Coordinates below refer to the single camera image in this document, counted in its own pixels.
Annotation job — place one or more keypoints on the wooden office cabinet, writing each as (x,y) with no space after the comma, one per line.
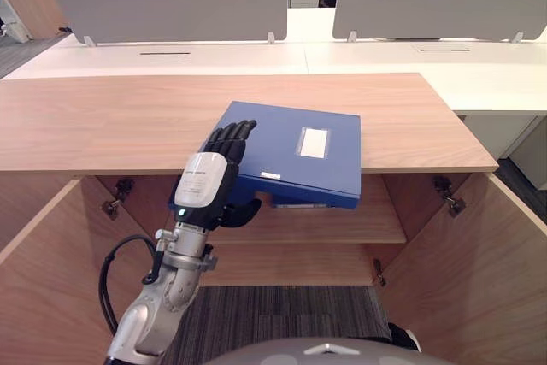
(128,117)

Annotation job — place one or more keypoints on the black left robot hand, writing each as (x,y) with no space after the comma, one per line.
(205,177)

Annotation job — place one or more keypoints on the blue file folder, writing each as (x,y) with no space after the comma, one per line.
(295,155)

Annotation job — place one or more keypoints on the dark robot foot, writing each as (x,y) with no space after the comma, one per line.
(401,335)

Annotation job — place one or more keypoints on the wooden cabinet shelf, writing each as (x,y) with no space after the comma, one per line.
(316,219)

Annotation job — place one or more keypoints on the white office desk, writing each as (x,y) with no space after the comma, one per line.
(299,57)

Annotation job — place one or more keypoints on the metal cabinet hinge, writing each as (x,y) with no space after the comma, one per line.
(117,198)
(378,272)
(448,196)

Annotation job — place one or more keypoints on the grey desk divider panel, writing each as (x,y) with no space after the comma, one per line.
(171,6)
(440,4)

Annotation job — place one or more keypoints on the wooden cabinet door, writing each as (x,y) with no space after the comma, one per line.
(47,279)
(478,271)

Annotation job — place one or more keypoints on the silver robot torso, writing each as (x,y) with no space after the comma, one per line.
(316,352)

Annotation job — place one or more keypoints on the white folder label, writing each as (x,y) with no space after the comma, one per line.
(314,143)

